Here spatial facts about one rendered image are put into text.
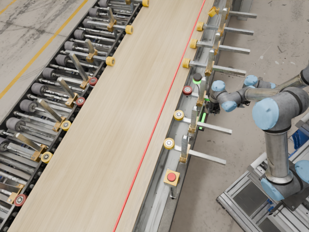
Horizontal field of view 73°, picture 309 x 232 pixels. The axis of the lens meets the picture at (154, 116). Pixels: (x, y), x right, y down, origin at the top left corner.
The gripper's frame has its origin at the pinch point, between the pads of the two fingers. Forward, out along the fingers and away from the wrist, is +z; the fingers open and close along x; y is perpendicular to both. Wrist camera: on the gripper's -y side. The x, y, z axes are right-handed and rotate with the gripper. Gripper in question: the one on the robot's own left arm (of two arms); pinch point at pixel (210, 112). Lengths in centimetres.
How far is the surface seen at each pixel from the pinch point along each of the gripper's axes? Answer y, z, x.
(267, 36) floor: -184, 95, 122
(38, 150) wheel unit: 22, 8, -133
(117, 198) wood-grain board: 58, 6, -67
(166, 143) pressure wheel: 21.6, 5.5, -33.7
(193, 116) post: 7.1, -6.7, -13.9
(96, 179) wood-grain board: 46, 6, -83
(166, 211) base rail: 65, 26, -36
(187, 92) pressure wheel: -22.5, 5.1, -14.9
